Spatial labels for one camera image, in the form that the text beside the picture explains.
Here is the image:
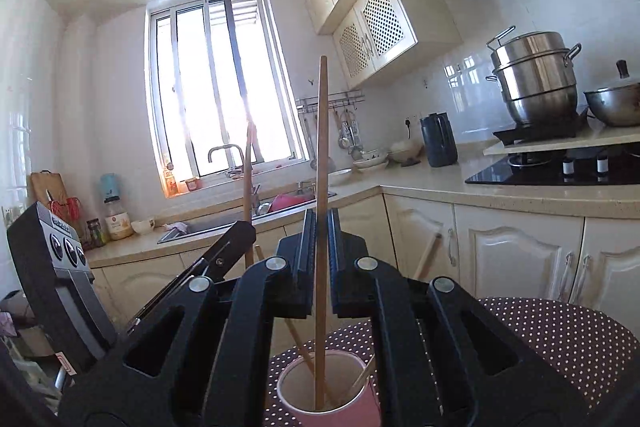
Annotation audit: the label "steel sink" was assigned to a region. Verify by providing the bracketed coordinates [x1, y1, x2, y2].
[158, 191, 314, 244]

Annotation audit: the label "brown polka dot tablecloth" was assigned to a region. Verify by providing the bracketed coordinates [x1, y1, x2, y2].
[262, 297, 639, 426]

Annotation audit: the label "steel faucet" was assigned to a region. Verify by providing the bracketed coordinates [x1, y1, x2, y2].
[207, 144, 260, 217]

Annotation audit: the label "black induction cooker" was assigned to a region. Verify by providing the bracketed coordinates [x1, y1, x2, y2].
[494, 106, 589, 146]

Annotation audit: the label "pink cup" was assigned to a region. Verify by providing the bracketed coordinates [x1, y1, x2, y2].
[276, 350, 382, 427]

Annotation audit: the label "window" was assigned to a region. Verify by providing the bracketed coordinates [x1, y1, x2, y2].
[146, 0, 308, 197]

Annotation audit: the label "steel steamer pot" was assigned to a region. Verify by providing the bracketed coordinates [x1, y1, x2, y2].
[486, 26, 582, 126]

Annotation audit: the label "lower cream cabinets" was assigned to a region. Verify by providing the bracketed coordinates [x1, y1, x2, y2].
[88, 191, 639, 333]

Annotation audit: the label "wooden chopstick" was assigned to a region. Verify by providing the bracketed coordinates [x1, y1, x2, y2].
[242, 118, 256, 269]
[314, 55, 329, 411]
[346, 233, 442, 398]
[254, 244, 338, 405]

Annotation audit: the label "clear jar blue lid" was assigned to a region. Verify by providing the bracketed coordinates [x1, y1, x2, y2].
[100, 173, 134, 241]

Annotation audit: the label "stack of white bowls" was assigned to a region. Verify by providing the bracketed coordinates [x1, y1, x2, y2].
[352, 150, 388, 170]

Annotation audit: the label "steel wok with lid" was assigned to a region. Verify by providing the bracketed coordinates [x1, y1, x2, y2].
[584, 60, 640, 127]

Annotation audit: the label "black gas stove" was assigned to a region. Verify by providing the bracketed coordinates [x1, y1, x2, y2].
[465, 143, 640, 186]

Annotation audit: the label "dark blue kettle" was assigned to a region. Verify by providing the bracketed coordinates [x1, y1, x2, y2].
[420, 113, 458, 168]

